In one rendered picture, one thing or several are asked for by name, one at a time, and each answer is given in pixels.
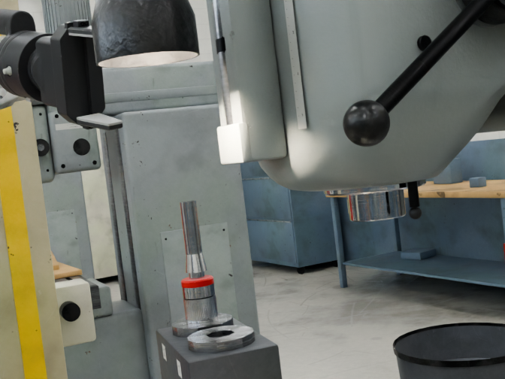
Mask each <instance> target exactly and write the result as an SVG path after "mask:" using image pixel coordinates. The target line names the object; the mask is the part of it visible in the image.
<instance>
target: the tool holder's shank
mask: <svg viewBox="0 0 505 379"><path fill-rule="evenodd" d="M180 213H181V220H182V226H183V237H184V244H185V251H186V273H189V279H192V280H194V279H200V278H203V277H205V276H204V271H206V270H207V267H206V264H205V261H204V256H203V253H202V247H201V236H200V229H199V222H198V211H197V205H196V201H187V202H180Z"/></svg>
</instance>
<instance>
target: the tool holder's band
mask: <svg viewBox="0 0 505 379"><path fill-rule="evenodd" d="M213 283H214V281H213V276H211V275H205V277H203V278H200V279H194V280H192V279H189V277H186V278H184V279H182V280H181V285H182V287H183V288H196V287H205V286H208V285H211V284H213Z"/></svg>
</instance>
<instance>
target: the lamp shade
mask: <svg viewBox="0 0 505 379"><path fill-rule="evenodd" d="M91 27H92V38H93V44H94V51H95V62H96V65H97V66H99V67H103V68H134V67H144V66H152V65H164V64H169V63H174V62H181V61H185V60H188V59H193V58H195V57H197V56H199V55H200V51H199V44H198V33H197V26H196V19H195V13H194V11H193V9H192V6H191V5H190V3H189V0H95V8H94V12H93V16H92V23H91Z"/></svg>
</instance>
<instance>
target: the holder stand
mask: <svg viewBox="0 0 505 379"><path fill-rule="evenodd" d="M156 338H157V344H158V351H159V362H160V369H161V375H162V379H282V372H281V366H280V353H279V347H278V345H277V344H275V343H274V342H272V341H270V340H269V339H267V338H266V337H264V336H263V335H260V334H259V333H257V332H256V331H254V330H253V328H252V327H249V326H246V325H244V324H243V323H241V322H240V321H238V320H236V319H235V318H233V317H232V315H230V314H221V313H218V319H217V320H216V321H213V322H211V323H205V324H197V325H192V324H188V323H186V318H185V317H184V318H183V319H180V320H176V321H175V322H173V323H172V327H167V328H163V329H157V330H156Z"/></svg>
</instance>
